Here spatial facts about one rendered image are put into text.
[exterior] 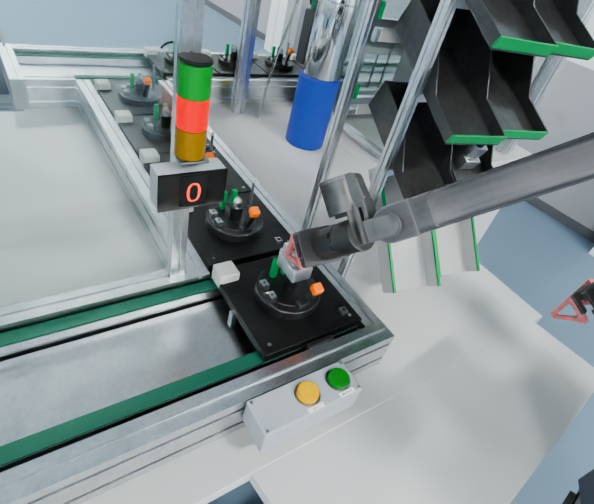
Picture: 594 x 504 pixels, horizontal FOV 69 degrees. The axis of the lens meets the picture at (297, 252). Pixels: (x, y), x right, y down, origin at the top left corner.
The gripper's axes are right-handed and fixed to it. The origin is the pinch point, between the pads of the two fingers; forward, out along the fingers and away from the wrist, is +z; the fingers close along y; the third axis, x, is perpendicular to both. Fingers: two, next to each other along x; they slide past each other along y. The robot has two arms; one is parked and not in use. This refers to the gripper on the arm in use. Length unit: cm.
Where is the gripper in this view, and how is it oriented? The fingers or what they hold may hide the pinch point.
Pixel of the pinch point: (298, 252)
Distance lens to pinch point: 85.6
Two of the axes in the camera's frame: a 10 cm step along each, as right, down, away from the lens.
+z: -5.2, 1.6, 8.4
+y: -8.2, 1.9, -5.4
